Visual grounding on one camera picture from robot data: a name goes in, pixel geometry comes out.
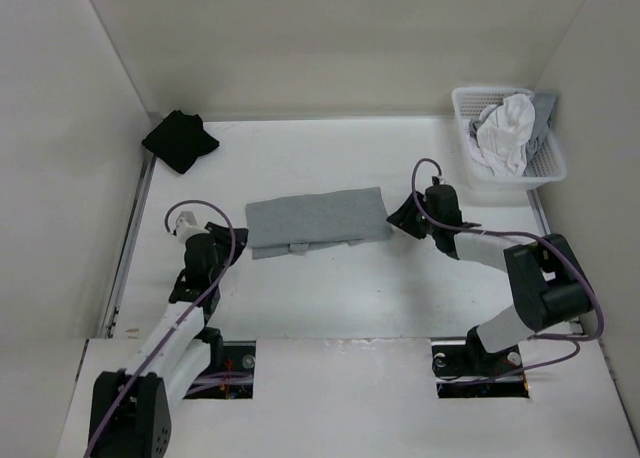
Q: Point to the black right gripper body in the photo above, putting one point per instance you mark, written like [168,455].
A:
[413,224]

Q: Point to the grey tank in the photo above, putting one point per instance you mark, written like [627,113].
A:
[304,223]
[544,104]

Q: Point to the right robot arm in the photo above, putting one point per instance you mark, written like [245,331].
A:
[547,285]

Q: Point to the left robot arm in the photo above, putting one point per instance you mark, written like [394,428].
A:
[132,407]

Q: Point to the white crumpled tank top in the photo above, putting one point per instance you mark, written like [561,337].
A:
[502,132]

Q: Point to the black folded tank top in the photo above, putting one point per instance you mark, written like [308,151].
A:
[179,140]

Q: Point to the grey tank top in basket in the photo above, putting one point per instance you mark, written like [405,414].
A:
[544,104]

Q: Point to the white plastic laundry basket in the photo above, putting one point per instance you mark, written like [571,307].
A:
[548,166]

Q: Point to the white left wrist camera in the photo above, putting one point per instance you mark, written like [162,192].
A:
[187,226]

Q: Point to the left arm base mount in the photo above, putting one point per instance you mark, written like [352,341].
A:
[230,376]

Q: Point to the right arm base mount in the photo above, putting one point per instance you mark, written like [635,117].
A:
[459,376]

